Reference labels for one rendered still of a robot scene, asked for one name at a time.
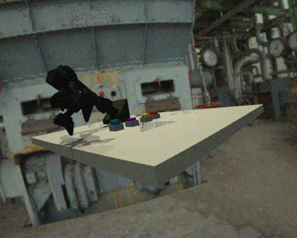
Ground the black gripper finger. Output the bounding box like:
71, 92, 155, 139
57, 118, 74, 136
77, 97, 95, 122

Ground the blue button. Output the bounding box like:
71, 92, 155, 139
109, 121, 124, 131

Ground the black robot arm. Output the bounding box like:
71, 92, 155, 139
45, 65, 119, 118

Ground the purple button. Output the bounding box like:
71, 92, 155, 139
125, 118, 139, 127

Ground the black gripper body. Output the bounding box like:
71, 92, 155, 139
53, 88, 98, 127

